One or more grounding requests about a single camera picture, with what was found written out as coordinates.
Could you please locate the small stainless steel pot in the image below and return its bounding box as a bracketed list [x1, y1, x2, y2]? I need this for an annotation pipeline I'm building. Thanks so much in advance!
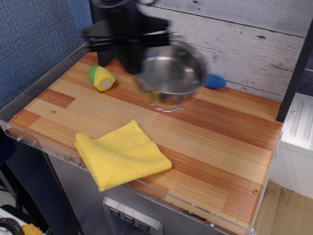
[135, 40, 207, 113]

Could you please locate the yellow green toy corn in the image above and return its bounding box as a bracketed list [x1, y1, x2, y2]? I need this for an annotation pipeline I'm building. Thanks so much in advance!
[88, 65, 115, 92]

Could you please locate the black and yellow object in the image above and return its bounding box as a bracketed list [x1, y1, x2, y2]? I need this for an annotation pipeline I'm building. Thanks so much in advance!
[0, 205, 44, 235]

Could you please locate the blue handled metal spork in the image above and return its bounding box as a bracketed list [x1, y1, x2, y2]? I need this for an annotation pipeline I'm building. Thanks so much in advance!
[204, 74, 226, 89]

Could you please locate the folded yellow cloth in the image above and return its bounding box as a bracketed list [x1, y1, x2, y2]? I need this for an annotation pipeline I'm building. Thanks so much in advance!
[74, 120, 172, 192]

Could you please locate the black vertical post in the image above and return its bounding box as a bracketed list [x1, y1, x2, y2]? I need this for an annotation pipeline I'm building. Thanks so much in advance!
[276, 21, 313, 123]

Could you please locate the silver control panel with buttons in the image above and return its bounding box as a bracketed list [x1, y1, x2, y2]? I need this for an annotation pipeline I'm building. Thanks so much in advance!
[102, 196, 163, 235]

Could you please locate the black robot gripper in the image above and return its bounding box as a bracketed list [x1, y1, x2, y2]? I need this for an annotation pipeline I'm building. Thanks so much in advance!
[82, 0, 170, 74]

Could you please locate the white grooved side cabinet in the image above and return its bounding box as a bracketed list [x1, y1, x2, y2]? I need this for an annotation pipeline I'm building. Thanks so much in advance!
[269, 93, 313, 198]

